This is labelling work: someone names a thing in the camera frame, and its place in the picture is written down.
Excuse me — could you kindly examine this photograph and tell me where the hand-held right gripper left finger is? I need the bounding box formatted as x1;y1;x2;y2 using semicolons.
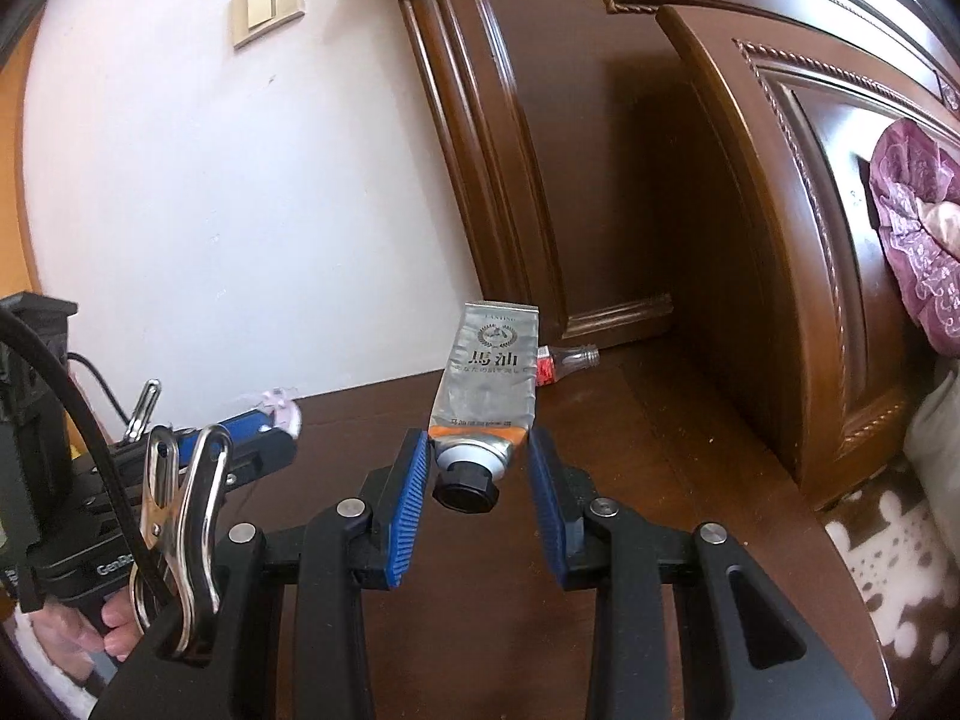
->
88;427;431;720

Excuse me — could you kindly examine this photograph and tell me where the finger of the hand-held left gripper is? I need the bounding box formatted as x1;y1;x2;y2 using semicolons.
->
225;433;299;487
199;409;269;445

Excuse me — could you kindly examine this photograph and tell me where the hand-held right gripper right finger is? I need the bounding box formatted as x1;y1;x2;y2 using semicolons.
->
526;430;876;720

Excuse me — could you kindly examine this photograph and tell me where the torn pink wrapper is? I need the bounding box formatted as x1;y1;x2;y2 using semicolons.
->
244;388;303;440

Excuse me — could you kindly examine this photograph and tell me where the silver tube black cap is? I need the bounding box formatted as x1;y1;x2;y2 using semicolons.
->
427;302;539;515

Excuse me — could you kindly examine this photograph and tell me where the person's left hand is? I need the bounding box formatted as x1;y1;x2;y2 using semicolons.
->
34;591;151;665

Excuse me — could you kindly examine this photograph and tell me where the silver metal clip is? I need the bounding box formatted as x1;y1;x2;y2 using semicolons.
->
131;424;232;657
124;379;163;442

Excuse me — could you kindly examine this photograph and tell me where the wooden nightstand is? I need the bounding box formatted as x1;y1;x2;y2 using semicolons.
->
217;345;901;720

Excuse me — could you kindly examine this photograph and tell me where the clear bottle red label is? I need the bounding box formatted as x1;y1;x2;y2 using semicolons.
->
536;343;601;389

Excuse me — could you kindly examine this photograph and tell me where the brown spotted blanket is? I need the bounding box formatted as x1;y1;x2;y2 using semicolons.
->
825;465;960;691

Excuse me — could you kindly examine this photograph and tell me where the wooden headboard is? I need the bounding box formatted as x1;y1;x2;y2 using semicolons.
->
330;0;960;511

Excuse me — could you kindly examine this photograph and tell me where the grey pillow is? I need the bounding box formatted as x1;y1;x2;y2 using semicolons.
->
904;367;960;503

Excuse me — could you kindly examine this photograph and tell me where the purple lace pillow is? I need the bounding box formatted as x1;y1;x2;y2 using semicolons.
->
868;120;960;353

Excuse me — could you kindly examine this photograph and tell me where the black cable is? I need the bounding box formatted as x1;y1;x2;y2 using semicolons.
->
0;307;170;608
64;352;130;432

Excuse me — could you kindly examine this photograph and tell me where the wooden door frame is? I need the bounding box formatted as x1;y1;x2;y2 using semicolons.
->
0;7;47;301

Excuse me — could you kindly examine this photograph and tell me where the beige wall switch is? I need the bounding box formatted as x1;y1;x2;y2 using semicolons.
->
229;0;307;50

